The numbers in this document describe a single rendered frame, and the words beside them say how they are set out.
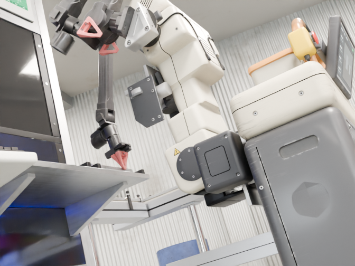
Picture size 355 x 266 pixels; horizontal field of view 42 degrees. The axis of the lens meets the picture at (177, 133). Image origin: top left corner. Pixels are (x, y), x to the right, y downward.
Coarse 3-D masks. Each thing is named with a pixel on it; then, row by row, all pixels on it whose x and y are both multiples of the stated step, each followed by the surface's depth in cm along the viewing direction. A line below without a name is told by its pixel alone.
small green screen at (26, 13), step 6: (0, 0) 221; (6, 0) 225; (12, 0) 229; (18, 0) 233; (24, 0) 237; (0, 6) 219; (6, 6) 223; (12, 6) 227; (18, 6) 231; (24, 6) 235; (30, 6) 239; (12, 12) 226; (18, 12) 229; (24, 12) 233; (30, 12) 237; (24, 18) 233; (30, 18) 235
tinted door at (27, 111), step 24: (0, 24) 217; (0, 48) 211; (24, 48) 225; (0, 72) 205; (24, 72) 218; (0, 96) 199; (24, 96) 212; (0, 120) 194; (24, 120) 206; (48, 120) 219
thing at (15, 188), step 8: (24, 176) 147; (32, 176) 148; (8, 184) 151; (16, 184) 149; (24, 184) 149; (0, 192) 152; (8, 192) 150; (16, 192) 150; (0, 200) 152; (8, 200) 151; (0, 208) 152
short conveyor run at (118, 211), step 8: (128, 192) 266; (120, 200) 264; (128, 200) 265; (136, 200) 277; (104, 208) 244; (112, 208) 250; (120, 208) 256; (128, 208) 263; (136, 208) 269; (144, 208) 276; (96, 216) 236; (104, 216) 242; (112, 216) 247; (120, 216) 254; (128, 216) 260; (136, 216) 266; (144, 216) 273
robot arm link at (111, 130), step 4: (104, 128) 195; (108, 128) 194; (112, 128) 195; (116, 128) 196; (100, 132) 197; (104, 132) 196; (108, 132) 194; (112, 132) 194; (116, 132) 195; (104, 136) 197; (108, 136) 194
